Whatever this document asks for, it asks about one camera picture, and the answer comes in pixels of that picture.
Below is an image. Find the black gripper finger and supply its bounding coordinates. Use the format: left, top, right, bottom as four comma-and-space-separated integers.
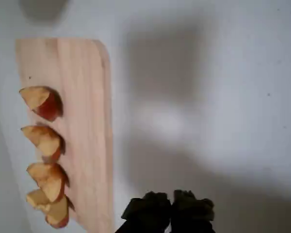
115, 191, 172, 233
171, 189, 215, 233

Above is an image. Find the apple slice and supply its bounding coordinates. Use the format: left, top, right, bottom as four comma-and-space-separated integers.
26, 162, 70, 202
26, 189, 75, 229
21, 125, 65, 163
18, 86, 64, 122

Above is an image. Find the wooden cutting board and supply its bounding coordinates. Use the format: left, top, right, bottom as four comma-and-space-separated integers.
16, 38, 114, 233

